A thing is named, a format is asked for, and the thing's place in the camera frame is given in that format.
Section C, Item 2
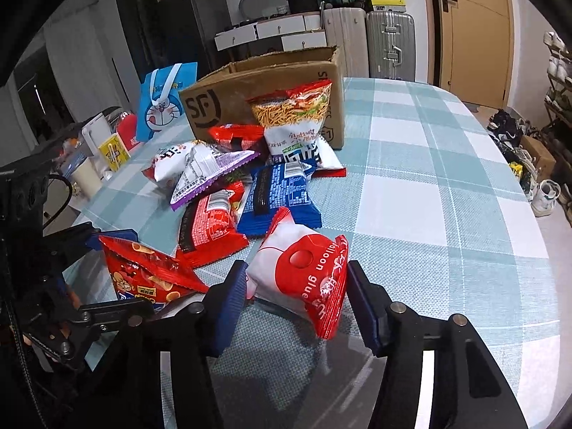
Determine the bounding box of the white kettle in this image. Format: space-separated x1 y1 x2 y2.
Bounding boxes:
81 113 113 158

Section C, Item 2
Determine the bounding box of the blue snack packet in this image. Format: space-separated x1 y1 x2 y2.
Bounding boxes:
236 162 323 238

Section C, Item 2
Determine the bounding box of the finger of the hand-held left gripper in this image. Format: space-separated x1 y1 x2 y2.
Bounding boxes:
23 299 155 364
44 222 139 273

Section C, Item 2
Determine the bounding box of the brown cardboard box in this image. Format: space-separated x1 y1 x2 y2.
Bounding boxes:
178 46 347 152

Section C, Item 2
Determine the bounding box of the beige suitcase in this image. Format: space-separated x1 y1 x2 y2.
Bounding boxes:
322 6 370 79

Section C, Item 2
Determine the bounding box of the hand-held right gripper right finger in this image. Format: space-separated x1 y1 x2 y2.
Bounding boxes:
347 260 530 429

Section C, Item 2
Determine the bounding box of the small cardboard box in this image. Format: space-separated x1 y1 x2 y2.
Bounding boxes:
519 134 557 180

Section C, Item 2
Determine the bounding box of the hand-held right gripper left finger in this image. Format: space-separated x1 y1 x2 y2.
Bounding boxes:
96 260 249 429

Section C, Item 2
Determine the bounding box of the group of shoes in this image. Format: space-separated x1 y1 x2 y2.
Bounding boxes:
543 30 572 99

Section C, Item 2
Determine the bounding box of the white drawer cabinet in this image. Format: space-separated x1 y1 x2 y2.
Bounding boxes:
213 13 328 53

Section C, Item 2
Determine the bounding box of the white red round-print snack packet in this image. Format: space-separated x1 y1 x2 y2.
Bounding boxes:
246 207 349 340

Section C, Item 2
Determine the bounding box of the silver suitcase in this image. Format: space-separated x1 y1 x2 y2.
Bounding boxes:
365 10 417 82

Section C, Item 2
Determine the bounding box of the pile of dark shoes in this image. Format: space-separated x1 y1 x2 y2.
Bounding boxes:
486 107 572 224

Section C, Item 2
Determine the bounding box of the white purple-edged snack packet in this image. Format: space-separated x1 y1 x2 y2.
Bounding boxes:
170 140 261 212

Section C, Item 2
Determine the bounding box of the wooden shoe rack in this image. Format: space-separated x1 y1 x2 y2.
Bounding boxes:
542 31 572 144

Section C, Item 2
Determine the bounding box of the black refrigerator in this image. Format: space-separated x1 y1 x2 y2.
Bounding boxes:
153 0 234 82

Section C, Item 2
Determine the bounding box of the wooden door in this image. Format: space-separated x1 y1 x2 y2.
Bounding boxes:
434 0 514 109

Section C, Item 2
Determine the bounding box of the red ring-snack packet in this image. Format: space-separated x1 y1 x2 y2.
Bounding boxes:
98 235 211 314

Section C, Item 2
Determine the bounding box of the red pouch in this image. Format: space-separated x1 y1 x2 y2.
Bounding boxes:
116 114 140 151

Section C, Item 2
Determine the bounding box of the silver snack bag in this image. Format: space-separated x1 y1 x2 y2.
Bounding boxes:
142 140 211 185

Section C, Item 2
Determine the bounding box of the red cookie packet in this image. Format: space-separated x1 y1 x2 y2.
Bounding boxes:
207 123 267 153

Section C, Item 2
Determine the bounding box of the blue cartoon tote bag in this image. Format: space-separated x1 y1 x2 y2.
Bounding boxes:
135 63 198 142

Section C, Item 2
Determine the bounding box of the black cable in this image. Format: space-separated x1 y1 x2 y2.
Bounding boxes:
41 173 73 230

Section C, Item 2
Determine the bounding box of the white sneaker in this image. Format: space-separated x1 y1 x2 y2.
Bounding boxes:
531 179 562 218

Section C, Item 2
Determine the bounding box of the black yellow shoe box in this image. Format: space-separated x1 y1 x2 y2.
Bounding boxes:
370 0 408 13

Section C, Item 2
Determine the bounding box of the white blue-print snack packet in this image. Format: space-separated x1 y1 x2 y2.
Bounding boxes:
267 138 347 180

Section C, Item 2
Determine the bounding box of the red white noodle snack packet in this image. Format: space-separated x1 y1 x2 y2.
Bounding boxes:
247 79 334 167

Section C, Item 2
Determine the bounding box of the white cup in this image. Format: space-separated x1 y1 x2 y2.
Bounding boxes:
73 160 104 198

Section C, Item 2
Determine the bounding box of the red white-text snack packet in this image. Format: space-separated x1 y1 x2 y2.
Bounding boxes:
176 180 252 270

